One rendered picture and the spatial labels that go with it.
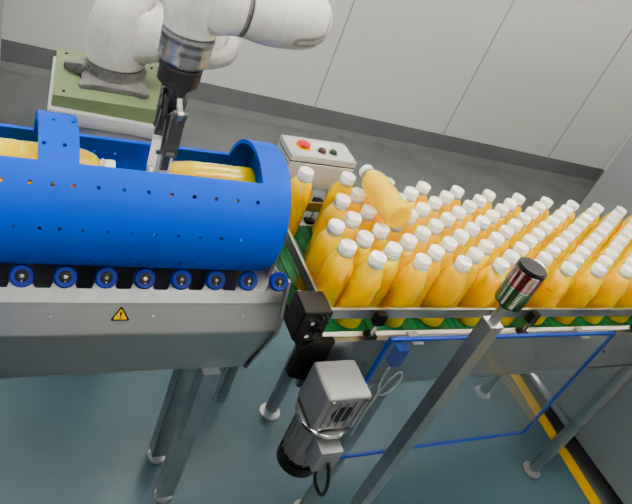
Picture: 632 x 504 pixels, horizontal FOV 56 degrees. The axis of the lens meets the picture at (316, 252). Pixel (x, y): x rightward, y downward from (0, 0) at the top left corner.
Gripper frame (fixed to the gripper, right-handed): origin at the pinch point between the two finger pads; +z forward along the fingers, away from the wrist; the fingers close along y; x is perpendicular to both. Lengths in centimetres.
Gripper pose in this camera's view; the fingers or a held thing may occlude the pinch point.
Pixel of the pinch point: (159, 160)
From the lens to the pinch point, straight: 120.8
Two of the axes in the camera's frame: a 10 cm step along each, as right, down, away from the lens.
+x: 8.8, 0.5, 4.7
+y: 3.3, 6.5, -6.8
